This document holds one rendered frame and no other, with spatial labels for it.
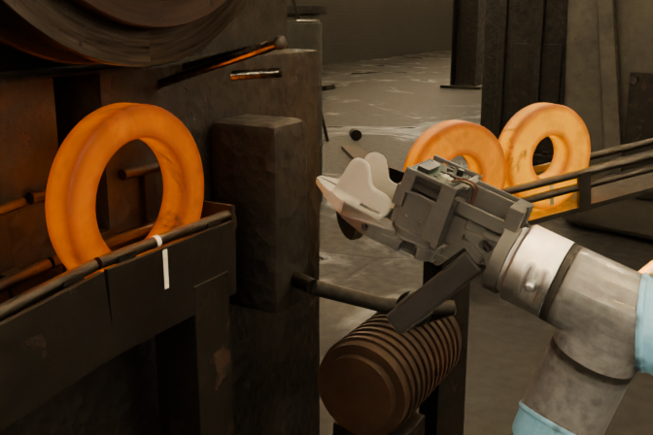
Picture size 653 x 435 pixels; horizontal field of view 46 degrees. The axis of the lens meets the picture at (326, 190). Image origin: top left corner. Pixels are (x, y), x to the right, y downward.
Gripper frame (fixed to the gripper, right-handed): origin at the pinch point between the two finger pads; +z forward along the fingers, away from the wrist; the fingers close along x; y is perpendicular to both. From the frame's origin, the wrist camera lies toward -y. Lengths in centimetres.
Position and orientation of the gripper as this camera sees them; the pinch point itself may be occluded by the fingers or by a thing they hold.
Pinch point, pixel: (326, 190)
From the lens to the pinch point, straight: 79.0
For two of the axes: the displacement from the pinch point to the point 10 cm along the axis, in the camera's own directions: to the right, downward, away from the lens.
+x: -5.0, 2.0, -8.5
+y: 2.7, -8.9, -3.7
